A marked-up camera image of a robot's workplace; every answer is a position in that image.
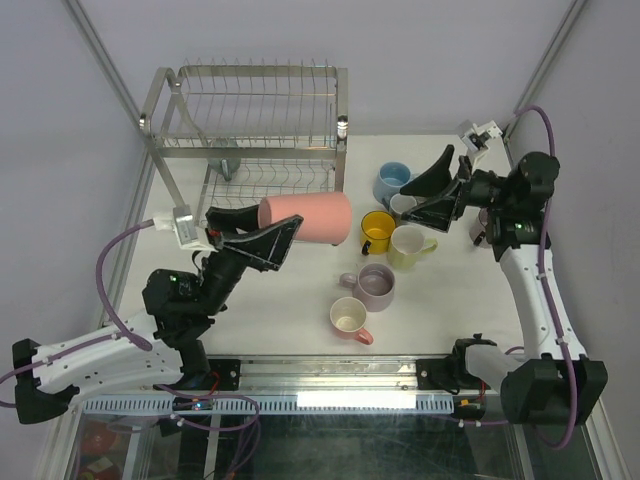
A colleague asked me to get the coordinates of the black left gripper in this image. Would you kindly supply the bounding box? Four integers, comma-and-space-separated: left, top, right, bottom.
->
194, 200, 303, 317

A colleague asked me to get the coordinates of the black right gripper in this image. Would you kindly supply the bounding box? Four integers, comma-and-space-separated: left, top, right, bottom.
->
399, 144, 514, 232

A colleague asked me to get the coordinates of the grey-blue round ceramic cup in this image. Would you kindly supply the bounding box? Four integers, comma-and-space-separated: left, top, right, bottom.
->
207, 138, 241, 182

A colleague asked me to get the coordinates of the tall pink cup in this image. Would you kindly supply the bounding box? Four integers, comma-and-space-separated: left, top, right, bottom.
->
257, 192, 352, 245

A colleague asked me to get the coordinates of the lilac mug with handle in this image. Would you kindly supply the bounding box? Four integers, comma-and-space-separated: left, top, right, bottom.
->
339, 263, 396, 313

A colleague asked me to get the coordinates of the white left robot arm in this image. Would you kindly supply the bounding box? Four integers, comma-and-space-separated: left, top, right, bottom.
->
6, 206, 303, 424

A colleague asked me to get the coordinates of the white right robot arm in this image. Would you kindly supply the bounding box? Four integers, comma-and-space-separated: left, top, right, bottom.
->
400, 145, 608, 426

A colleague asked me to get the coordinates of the stainless steel dish rack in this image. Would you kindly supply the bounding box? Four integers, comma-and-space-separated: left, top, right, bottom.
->
138, 60, 349, 226

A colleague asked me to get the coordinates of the grey white small mug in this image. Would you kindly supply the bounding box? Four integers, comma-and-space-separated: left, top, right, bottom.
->
388, 194, 417, 220

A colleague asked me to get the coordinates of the light blue mug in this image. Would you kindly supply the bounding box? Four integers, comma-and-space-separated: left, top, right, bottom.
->
373, 162, 417, 203

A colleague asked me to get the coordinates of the pale green mug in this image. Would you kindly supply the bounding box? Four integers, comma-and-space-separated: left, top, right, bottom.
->
387, 225, 438, 270

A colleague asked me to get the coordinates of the lilac mug black handle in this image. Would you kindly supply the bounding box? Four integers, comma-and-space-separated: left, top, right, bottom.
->
469, 208, 491, 248

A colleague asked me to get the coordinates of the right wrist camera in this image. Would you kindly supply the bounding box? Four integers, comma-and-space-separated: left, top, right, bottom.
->
457, 120, 503, 169

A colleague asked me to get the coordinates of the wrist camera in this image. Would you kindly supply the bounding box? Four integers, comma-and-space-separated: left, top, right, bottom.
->
457, 120, 503, 169
152, 205, 216, 252

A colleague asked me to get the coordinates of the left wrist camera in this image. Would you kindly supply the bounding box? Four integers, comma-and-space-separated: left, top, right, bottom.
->
152, 205, 216, 252

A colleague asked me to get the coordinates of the yellow mug black handle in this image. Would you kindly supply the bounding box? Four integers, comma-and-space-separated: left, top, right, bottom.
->
360, 210, 396, 256

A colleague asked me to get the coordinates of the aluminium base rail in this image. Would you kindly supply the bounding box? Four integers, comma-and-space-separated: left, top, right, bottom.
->
208, 355, 490, 395

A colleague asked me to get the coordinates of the white slotted cable duct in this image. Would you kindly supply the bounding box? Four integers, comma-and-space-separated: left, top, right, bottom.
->
84, 391, 454, 416

